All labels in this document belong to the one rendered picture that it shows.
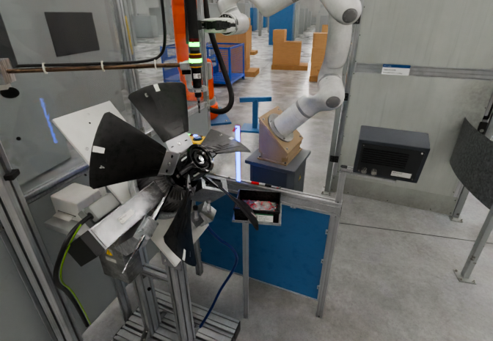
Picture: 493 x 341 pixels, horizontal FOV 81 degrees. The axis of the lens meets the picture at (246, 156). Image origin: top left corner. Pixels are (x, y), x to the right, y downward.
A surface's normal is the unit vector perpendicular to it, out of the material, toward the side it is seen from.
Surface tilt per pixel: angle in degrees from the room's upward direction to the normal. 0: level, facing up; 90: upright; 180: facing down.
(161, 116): 53
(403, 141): 15
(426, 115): 90
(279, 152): 90
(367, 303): 0
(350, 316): 0
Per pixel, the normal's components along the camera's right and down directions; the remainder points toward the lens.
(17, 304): 0.93, 0.17
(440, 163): -0.39, 0.41
